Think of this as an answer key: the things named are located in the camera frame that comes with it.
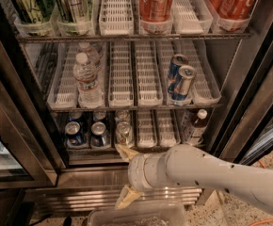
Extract empty white tray top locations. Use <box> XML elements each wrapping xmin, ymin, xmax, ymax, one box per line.
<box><xmin>99</xmin><ymin>0</ymin><xmax>134</xmax><ymax>36</ymax></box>

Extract orange floor cable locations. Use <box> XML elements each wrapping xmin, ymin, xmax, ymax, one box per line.
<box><xmin>249</xmin><ymin>160</ymin><xmax>273</xmax><ymax>226</ymax></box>

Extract front water bottle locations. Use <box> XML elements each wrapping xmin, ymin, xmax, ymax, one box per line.
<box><xmin>73</xmin><ymin>52</ymin><xmax>102</xmax><ymax>108</ymax></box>

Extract red coke can centre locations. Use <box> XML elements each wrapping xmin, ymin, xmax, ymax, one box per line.
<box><xmin>139</xmin><ymin>0</ymin><xmax>172</xmax><ymax>23</ymax></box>

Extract wire shelf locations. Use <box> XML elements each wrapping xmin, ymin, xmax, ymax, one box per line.
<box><xmin>49</xmin><ymin>104</ymin><xmax>224</xmax><ymax>113</ymax></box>
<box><xmin>16</xmin><ymin>32</ymin><xmax>253</xmax><ymax>43</ymax></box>

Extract middle wire shelf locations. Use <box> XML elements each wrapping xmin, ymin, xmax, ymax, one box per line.
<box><xmin>49</xmin><ymin>104</ymin><xmax>224</xmax><ymax>113</ymax></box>

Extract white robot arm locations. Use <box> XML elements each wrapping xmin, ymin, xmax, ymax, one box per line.
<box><xmin>115</xmin><ymin>144</ymin><xmax>273</xmax><ymax>216</ymax></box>

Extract empty white tray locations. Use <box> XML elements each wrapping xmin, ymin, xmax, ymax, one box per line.
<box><xmin>99</xmin><ymin>0</ymin><xmax>134</xmax><ymax>36</ymax></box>
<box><xmin>108</xmin><ymin>41</ymin><xmax>134</xmax><ymax>107</ymax></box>

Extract stainless steel fridge cabinet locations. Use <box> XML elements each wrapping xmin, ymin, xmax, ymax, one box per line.
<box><xmin>0</xmin><ymin>0</ymin><xmax>273</xmax><ymax>215</ymax></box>

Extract green can far left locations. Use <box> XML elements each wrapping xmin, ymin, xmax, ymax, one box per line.
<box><xmin>11</xmin><ymin>0</ymin><xmax>55</xmax><ymax>24</ymax></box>

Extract empty white tray middle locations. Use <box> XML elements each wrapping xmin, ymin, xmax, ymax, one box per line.
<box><xmin>108</xmin><ymin>41</ymin><xmax>134</xmax><ymax>107</ymax></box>

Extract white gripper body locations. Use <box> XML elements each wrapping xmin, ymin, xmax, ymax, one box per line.
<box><xmin>128</xmin><ymin>153</ymin><xmax>171</xmax><ymax>192</ymax></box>

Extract silver soda can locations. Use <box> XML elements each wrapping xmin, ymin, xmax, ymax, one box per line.
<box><xmin>115</xmin><ymin>110</ymin><xmax>131</xmax><ymax>123</ymax></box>
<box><xmin>116</xmin><ymin>121</ymin><xmax>134</xmax><ymax>147</ymax></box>

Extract brown tea bottle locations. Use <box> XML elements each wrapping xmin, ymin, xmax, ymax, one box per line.
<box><xmin>185</xmin><ymin>109</ymin><xmax>208</xmax><ymax>145</ymax></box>

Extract rear red bull can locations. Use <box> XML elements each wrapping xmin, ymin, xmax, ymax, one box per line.
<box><xmin>168</xmin><ymin>54</ymin><xmax>188</xmax><ymax>94</ymax></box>

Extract front silver soda can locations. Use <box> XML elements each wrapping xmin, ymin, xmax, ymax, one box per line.
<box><xmin>116</xmin><ymin>121</ymin><xmax>134</xmax><ymax>147</ymax></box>

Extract front red bull can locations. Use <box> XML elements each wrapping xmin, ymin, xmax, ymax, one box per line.
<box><xmin>172</xmin><ymin>65</ymin><xmax>196</xmax><ymax>101</ymax></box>

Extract pepsi can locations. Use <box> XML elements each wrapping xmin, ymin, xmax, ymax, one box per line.
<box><xmin>92</xmin><ymin>111</ymin><xmax>108</xmax><ymax>126</ymax></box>
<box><xmin>90</xmin><ymin>122</ymin><xmax>110</xmax><ymax>149</ymax></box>
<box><xmin>65</xmin><ymin>121</ymin><xmax>86</xmax><ymax>146</ymax></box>
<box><xmin>69</xmin><ymin>111</ymin><xmax>88</xmax><ymax>133</ymax></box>

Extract red bull can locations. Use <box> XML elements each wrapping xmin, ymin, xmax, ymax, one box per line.
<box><xmin>168</xmin><ymin>54</ymin><xmax>188</xmax><ymax>94</ymax></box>
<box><xmin>172</xmin><ymin>65</ymin><xmax>196</xmax><ymax>101</ymax></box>

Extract rear water bottle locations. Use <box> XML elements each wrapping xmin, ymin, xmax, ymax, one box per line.
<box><xmin>78</xmin><ymin>42</ymin><xmax>101</xmax><ymax>70</ymax></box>

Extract left glass fridge door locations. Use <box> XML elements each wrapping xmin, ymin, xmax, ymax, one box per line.
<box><xmin>0</xmin><ymin>14</ymin><xmax>58</xmax><ymax>191</ymax></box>

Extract green can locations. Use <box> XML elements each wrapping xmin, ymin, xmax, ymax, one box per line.
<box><xmin>11</xmin><ymin>0</ymin><xmax>55</xmax><ymax>24</ymax></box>
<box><xmin>56</xmin><ymin>0</ymin><xmax>90</xmax><ymax>24</ymax></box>

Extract rear silver soda can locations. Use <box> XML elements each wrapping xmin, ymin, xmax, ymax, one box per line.
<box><xmin>115</xmin><ymin>110</ymin><xmax>131</xmax><ymax>123</ymax></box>

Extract top wire shelf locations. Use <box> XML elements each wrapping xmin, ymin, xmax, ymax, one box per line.
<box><xmin>16</xmin><ymin>32</ymin><xmax>253</xmax><ymax>43</ymax></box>

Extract right open fridge door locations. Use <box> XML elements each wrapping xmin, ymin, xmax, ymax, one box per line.
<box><xmin>206</xmin><ymin>21</ymin><xmax>273</xmax><ymax>164</ymax></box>

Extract water bottle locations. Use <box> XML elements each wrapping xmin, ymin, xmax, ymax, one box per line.
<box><xmin>73</xmin><ymin>52</ymin><xmax>102</xmax><ymax>108</ymax></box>
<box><xmin>78</xmin><ymin>42</ymin><xmax>101</xmax><ymax>70</ymax></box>

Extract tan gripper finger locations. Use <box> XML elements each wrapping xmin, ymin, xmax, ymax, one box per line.
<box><xmin>115</xmin><ymin>144</ymin><xmax>138</xmax><ymax>162</ymax></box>
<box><xmin>115</xmin><ymin>185</ymin><xmax>142</xmax><ymax>209</ymax></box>

